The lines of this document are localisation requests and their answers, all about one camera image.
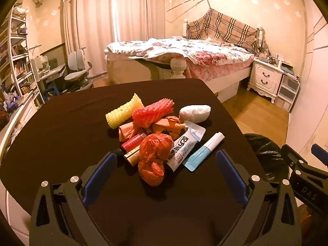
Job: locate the white bookshelf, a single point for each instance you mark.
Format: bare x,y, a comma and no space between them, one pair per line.
20,64

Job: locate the grey desk chair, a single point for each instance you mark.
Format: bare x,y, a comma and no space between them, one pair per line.
76,75

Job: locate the blue white glue tube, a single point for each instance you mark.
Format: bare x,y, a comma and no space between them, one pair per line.
205,150

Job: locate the red foam fruit net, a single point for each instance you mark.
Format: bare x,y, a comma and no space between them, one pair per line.
151,112

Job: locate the orange plastic bag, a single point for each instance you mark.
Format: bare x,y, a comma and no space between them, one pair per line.
153,156

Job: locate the orange paper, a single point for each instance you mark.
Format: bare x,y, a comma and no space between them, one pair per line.
128,132
166,126

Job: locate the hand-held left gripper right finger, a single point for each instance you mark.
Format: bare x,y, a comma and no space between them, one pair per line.
230,176

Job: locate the black trash bag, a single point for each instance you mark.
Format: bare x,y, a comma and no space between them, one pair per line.
266,153

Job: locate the pink curtain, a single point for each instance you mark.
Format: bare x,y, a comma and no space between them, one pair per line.
97,18

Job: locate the floral quilt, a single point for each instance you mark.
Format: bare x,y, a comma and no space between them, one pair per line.
205,53

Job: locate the brown tube with black cap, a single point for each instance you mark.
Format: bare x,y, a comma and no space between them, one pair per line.
132,157

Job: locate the plaid blanket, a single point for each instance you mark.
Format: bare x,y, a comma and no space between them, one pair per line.
230,28

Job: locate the white study desk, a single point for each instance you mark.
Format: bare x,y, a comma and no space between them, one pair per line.
53,71

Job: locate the white bed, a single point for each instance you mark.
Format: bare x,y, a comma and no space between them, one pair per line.
223,89

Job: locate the yellow foam fruit net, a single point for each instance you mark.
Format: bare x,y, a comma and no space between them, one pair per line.
123,111

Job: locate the white nightstand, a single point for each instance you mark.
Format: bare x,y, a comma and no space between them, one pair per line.
264,76

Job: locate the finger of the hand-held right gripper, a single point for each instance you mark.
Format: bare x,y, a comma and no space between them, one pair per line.
292,156
320,150

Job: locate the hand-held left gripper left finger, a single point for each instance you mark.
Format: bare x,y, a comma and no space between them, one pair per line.
100,176

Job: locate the red cylindrical bottle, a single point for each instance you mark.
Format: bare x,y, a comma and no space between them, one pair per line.
132,143

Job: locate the white printed squeeze tube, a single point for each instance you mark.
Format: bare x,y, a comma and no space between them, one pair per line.
180,150

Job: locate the plastic drawer unit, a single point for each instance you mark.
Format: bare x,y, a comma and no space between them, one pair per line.
288,92

